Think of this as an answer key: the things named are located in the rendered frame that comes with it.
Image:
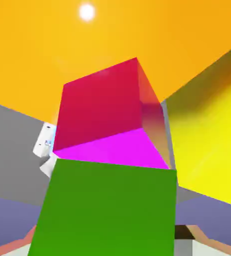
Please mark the large orange box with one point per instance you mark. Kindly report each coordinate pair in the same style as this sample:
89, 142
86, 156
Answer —
47, 50

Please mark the large yellow box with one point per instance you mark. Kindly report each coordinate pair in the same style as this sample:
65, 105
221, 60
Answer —
211, 144

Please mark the small green cube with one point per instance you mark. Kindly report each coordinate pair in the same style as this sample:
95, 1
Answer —
107, 210

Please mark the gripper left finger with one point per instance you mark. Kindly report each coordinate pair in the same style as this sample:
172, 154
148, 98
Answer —
17, 249

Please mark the small magenta cube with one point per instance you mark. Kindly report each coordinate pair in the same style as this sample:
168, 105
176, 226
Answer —
99, 112

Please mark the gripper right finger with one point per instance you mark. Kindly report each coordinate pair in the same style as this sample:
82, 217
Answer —
193, 246

